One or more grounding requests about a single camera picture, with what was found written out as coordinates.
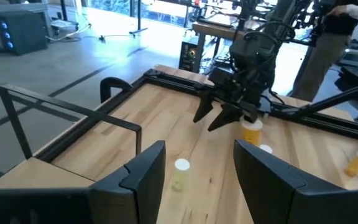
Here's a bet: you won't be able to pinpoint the black computer tower blue lights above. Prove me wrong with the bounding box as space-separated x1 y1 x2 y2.
0 10 48 57

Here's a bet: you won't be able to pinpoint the person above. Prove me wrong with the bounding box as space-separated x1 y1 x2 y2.
290 0 358 103

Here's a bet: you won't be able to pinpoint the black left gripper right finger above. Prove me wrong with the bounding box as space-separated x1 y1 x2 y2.
232 138 358 224

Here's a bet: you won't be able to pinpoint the black stand pole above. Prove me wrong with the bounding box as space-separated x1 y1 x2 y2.
128 0 149 35

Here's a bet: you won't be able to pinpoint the black aluminium rig frame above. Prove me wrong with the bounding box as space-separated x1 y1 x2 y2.
33 67 358 163

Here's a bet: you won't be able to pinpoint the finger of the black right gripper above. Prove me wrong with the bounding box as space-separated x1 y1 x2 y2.
207 103 244 133
192 88 215 124

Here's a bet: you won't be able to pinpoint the wooden background workbench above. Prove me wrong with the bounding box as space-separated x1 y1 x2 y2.
192 21 310 74

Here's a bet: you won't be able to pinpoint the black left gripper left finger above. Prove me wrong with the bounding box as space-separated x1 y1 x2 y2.
88 139 167 224

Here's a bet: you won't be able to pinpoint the black arched handle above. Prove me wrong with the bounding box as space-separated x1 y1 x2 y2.
99 76 134 105

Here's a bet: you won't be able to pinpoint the small yellow medicine bottle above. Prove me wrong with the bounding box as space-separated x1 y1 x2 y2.
172 157 191 192

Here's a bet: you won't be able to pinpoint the large orange medicine bottle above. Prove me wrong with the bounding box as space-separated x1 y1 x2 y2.
240 119 264 147

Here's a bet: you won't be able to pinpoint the black computer tower coloured fan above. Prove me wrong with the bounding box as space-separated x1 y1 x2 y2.
178 41 200 74

